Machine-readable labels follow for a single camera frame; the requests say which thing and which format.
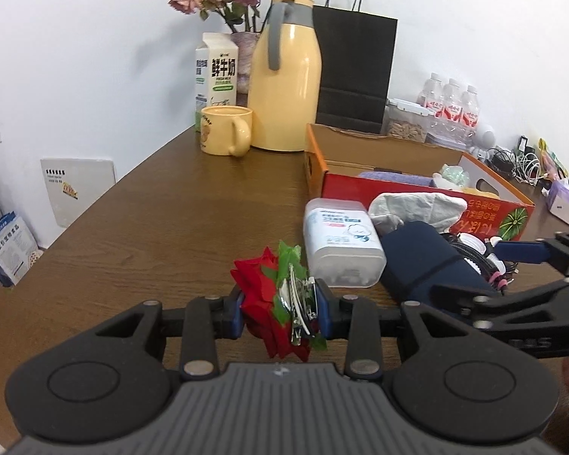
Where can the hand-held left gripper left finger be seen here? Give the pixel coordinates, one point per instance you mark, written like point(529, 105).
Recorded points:
point(239, 315)

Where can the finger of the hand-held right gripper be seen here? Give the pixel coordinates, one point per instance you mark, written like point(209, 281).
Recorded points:
point(519, 252)
point(455, 294)

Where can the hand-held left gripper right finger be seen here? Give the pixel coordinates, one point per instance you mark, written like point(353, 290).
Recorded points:
point(323, 310)

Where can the red rose hair clip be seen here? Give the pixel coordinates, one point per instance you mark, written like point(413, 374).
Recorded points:
point(261, 294)

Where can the navy zip pouch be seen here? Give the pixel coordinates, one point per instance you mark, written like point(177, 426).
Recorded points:
point(417, 256)

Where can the clear wipes container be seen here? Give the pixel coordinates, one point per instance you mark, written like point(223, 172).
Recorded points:
point(341, 241)

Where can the sheep plush toy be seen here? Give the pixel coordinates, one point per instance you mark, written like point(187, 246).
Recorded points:
point(481, 191)

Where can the white plastic bag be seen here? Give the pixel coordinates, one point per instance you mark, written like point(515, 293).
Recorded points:
point(417, 208)

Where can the iridescent plastic wrap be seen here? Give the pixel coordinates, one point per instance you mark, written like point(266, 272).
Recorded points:
point(450, 175)

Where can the purple knit cloth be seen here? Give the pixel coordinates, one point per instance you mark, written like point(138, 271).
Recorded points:
point(393, 178)

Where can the red orange cardboard box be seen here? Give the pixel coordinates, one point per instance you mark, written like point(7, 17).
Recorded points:
point(360, 156)

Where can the small white round object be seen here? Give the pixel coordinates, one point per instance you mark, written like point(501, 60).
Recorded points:
point(474, 244)

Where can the yellow green snack packet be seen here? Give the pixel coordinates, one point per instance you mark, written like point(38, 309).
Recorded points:
point(552, 161)

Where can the white robot-shaped speaker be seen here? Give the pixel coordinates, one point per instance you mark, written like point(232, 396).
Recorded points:
point(486, 140)

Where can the clear water bottle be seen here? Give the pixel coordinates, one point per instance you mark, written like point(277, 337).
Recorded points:
point(450, 102)
point(429, 97)
point(469, 109)

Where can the clear seed container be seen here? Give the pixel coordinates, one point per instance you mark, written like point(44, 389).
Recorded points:
point(408, 123)

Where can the yellow mug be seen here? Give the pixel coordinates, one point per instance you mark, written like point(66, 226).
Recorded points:
point(220, 130)

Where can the white sign board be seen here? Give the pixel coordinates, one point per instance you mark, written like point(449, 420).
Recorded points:
point(78, 189)

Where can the yellow thermos jug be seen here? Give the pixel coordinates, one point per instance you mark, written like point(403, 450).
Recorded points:
point(287, 90)

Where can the blue and white box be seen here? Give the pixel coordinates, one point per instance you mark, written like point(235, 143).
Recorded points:
point(9, 249)

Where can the white milk carton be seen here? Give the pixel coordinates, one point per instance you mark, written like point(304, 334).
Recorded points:
point(215, 76)

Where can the black paper bag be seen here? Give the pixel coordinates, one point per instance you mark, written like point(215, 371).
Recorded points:
point(355, 66)

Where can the pink flower vase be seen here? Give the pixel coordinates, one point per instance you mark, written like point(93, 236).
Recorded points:
point(244, 64)

